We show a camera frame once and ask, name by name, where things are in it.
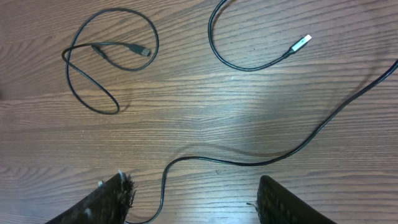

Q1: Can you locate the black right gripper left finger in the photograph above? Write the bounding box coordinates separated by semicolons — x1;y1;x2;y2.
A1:
46;172;135;224

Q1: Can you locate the black cable silver USB plug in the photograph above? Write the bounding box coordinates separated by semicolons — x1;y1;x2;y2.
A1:
126;0;398;224

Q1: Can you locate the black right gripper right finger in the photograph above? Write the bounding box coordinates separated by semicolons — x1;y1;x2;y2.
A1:
248;175;336;224

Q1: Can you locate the thin black short cable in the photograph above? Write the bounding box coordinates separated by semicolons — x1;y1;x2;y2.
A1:
61;7;160;116

